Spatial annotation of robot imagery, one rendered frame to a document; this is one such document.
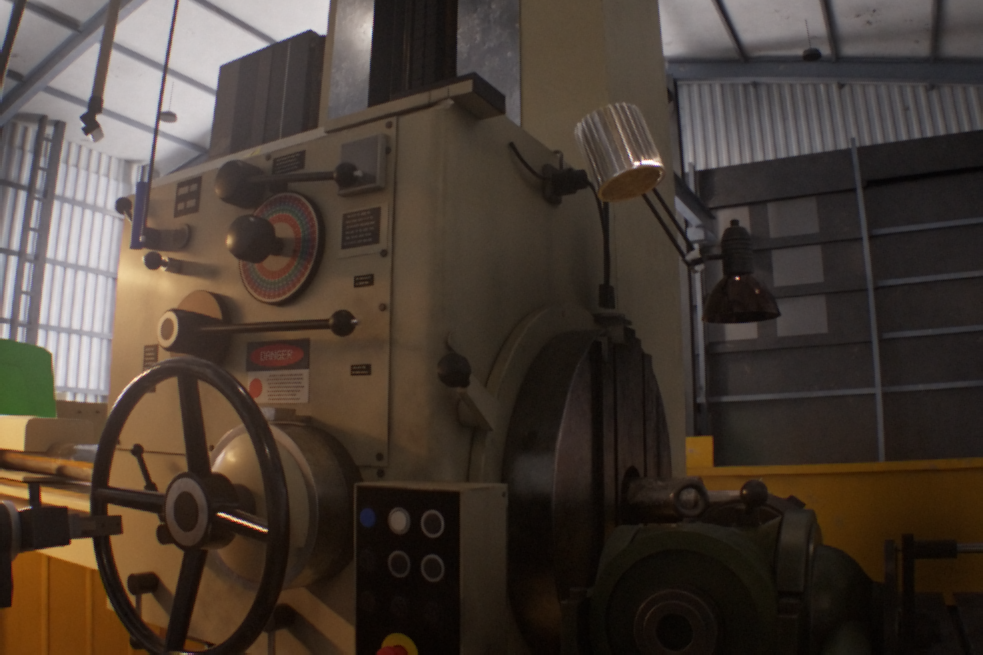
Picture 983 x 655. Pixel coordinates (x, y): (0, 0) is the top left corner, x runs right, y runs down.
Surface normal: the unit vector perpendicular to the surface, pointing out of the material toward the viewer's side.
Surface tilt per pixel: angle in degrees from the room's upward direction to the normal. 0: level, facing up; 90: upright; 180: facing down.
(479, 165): 90
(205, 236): 90
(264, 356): 90
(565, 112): 90
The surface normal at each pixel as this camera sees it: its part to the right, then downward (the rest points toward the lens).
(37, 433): 0.87, -0.10
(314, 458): 0.70, -0.66
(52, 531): 0.85, -0.30
